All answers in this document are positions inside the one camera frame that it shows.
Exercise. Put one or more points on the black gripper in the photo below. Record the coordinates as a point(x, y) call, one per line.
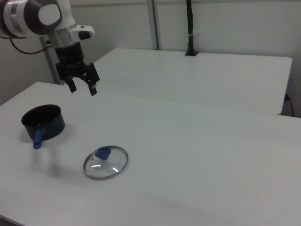
point(70, 58)

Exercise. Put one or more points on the glass lid with blue knob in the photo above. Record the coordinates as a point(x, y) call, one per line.
point(105, 164)

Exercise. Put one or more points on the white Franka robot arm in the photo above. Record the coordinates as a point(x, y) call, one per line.
point(58, 14)

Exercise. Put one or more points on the white rectangular table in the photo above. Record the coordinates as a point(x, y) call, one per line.
point(200, 77)

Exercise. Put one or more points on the black pole with clamp base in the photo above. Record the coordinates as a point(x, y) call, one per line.
point(190, 28)

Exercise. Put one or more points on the aluminium post with black bracket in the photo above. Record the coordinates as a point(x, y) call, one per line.
point(50, 63)

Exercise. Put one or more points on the aluminium profile post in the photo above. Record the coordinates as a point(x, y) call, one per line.
point(155, 26)

